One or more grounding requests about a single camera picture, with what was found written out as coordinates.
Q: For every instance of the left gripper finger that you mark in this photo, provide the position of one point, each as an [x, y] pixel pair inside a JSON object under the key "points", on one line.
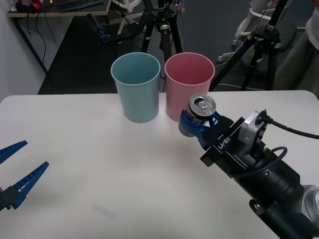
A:
{"points": [[27, 184], [12, 149]]}

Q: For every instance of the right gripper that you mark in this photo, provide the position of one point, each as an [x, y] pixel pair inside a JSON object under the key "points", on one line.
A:
{"points": [[224, 154]]}

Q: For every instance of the silver drink can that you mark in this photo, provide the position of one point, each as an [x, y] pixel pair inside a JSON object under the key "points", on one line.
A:
{"points": [[203, 105]]}

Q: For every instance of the pink plastic bin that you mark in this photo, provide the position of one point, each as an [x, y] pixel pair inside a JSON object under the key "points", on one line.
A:
{"points": [[179, 94]]}

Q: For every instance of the pale blue plastic bin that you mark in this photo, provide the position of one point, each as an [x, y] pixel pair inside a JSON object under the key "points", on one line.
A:
{"points": [[139, 99]]}

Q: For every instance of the white wheeled stand base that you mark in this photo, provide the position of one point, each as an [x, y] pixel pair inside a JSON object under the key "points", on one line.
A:
{"points": [[240, 27]]}

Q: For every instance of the person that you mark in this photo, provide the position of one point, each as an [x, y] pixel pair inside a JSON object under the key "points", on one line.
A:
{"points": [[299, 62]]}

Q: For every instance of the white swivel chair base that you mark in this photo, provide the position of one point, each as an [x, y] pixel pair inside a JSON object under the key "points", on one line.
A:
{"points": [[127, 15]]}

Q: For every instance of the desk with wooden edge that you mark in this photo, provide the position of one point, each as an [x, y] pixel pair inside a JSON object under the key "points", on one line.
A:
{"points": [[49, 11]]}

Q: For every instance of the black camera tripod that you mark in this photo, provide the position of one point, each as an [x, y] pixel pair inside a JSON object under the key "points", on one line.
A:
{"points": [[165, 30], [259, 42]]}

